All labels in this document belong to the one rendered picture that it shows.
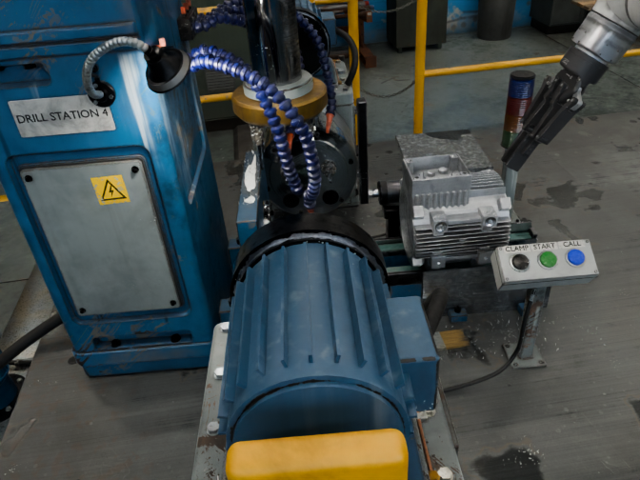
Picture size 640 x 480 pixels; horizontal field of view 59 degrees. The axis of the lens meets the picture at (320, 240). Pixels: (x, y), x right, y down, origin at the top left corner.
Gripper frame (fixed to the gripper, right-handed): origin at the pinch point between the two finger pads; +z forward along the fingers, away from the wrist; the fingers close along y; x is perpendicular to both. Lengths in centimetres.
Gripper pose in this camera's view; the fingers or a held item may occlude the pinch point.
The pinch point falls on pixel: (519, 150)
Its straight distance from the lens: 116.3
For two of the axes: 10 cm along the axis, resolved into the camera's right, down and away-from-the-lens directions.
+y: 0.5, 5.6, -8.2
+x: 9.0, 3.4, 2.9
